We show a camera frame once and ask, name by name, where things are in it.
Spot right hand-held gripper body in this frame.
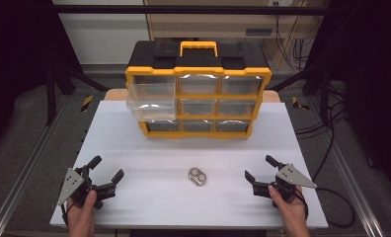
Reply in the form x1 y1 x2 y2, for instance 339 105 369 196
252 162 318 209

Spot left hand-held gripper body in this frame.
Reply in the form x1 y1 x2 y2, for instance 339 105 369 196
56 165 117 210

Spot small silver two-button metal piece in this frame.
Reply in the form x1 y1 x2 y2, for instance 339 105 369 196
188 167 208 187

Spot large clear plastic drawer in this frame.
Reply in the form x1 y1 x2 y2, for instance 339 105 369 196
125 75 178 122

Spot person's left hand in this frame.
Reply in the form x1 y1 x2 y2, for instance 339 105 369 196
65 190 99 231

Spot person's right hand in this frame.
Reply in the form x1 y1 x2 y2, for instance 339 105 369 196
268 185 309 231

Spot small clear plastic drawer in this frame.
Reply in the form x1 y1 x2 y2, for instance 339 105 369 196
214 118 251 133
179 99 218 117
217 99 258 118
181 118 214 133
146 119 181 133

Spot yellow and black tape marker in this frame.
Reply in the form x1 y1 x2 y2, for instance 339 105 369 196
291 96 311 112
80 95 95 114

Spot black metal stand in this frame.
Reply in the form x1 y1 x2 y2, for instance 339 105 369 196
268 63 334 127
44 60 111 126

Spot medium clear plastic drawer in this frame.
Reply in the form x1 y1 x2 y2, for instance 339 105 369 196
220 75 264 97
177 74 220 96

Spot yellow and black drawer organizer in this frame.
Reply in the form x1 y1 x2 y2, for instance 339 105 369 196
124 39 274 139

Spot white cabinet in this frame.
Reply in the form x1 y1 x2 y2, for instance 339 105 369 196
52 0 151 65

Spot light wooden furniture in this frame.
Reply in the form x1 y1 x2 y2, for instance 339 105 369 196
143 0 328 41

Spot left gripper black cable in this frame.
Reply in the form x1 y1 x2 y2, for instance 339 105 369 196
60 202 77 229

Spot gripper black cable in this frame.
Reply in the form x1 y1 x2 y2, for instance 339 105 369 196
60 202 77 229
293 126 356 229

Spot aluminium floor rail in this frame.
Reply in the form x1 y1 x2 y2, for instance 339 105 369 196
0 97 71 237
305 97 387 237

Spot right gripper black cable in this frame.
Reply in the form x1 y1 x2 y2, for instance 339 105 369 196
293 126 356 229

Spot black floor cables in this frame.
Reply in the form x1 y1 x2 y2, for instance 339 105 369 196
294 80 351 141

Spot hanging black cables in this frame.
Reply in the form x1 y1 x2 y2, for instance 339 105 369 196
274 1 320 72

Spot black horizontal frame bar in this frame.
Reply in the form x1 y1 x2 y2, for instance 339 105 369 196
51 4 331 17

